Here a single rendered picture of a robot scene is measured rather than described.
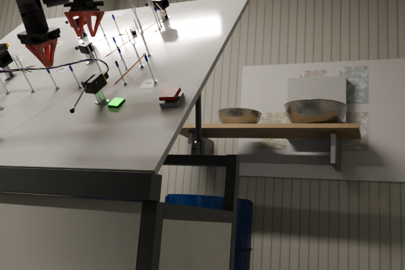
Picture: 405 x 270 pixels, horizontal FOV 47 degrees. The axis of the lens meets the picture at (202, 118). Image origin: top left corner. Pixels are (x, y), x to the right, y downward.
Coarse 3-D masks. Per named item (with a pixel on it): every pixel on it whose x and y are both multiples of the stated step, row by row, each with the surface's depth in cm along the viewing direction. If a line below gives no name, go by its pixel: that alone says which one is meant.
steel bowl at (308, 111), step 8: (288, 104) 319; (296, 104) 312; (304, 104) 308; (312, 104) 306; (320, 104) 305; (328, 104) 305; (336, 104) 307; (344, 104) 312; (288, 112) 321; (296, 112) 313; (304, 112) 309; (312, 112) 307; (320, 112) 306; (328, 112) 306; (336, 112) 308; (344, 112) 314; (296, 120) 316; (304, 120) 312; (312, 120) 309; (320, 120) 308; (328, 120) 308; (336, 120) 311
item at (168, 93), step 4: (168, 88) 132; (172, 88) 131; (176, 88) 130; (164, 92) 130; (168, 92) 130; (172, 92) 129; (176, 92) 129; (160, 96) 129; (164, 96) 128; (168, 96) 128; (172, 96) 127; (176, 96) 128; (160, 100) 129; (164, 100) 129; (168, 100) 128; (172, 100) 128
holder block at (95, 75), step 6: (96, 72) 139; (90, 78) 138; (96, 78) 136; (102, 78) 138; (84, 84) 136; (90, 84) 135; (96, 84) 137; (102, 84) 139; (90, 90) 137; (96, 90) 137
